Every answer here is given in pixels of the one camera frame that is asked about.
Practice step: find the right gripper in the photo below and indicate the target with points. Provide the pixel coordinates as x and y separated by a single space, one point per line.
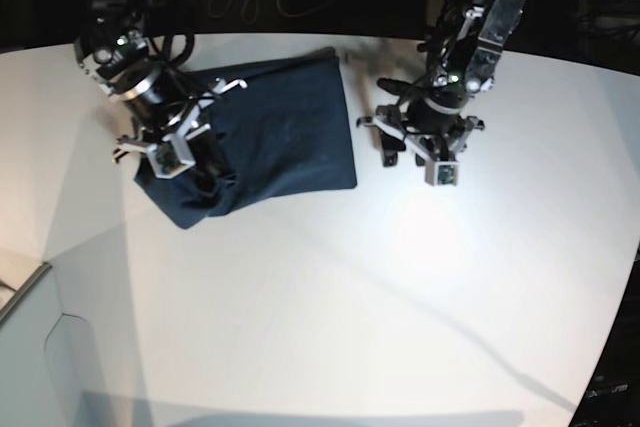
150 102

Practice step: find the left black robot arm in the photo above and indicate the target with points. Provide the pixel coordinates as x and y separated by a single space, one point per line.
462 52

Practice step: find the dark blue t-shirt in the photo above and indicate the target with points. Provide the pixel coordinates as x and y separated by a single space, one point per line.
287 133

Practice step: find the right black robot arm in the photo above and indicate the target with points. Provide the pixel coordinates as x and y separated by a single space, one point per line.
115 51

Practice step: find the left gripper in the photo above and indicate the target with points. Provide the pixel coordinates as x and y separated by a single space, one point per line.
418 114

